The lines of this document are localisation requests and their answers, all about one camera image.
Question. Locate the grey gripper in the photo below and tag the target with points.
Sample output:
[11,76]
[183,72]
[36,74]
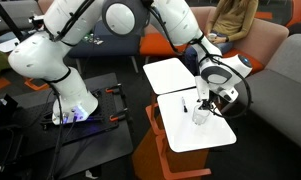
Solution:
[202,88]

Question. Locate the clear drinking glass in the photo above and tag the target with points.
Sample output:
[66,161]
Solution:
[200,118]

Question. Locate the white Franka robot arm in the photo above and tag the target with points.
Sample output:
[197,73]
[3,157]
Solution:
[50,60]

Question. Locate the white coffee table top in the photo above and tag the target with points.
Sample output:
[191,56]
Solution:
[190,136]
[168,75]

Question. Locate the black marker pen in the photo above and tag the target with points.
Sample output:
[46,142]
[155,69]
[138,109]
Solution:
[183,106]

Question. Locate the white cup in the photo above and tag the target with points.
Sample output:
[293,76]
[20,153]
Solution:
[212,36]

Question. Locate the grey corner sofa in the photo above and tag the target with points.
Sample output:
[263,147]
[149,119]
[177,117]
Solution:
[283,86]

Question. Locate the woman in mustard sweater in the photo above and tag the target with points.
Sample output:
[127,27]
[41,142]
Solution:
[233,20]

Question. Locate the orange seat sofa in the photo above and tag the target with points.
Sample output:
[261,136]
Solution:
[270,36]

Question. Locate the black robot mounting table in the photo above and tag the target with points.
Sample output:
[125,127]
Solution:
[100,133]

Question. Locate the navy blue chair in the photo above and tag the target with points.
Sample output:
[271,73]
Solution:
[113,45]

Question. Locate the orange armchair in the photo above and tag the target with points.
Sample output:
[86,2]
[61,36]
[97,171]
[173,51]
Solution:
[300,10]

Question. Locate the black control box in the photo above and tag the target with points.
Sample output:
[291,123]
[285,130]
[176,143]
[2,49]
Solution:
[3,113]

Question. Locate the grey background sofa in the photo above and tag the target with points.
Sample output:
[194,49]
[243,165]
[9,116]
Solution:
[20,10]

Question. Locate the black tripod pole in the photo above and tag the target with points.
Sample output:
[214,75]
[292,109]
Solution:
[6,20]

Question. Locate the orange table frame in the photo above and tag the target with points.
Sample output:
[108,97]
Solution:
[190,174]
[151,118]

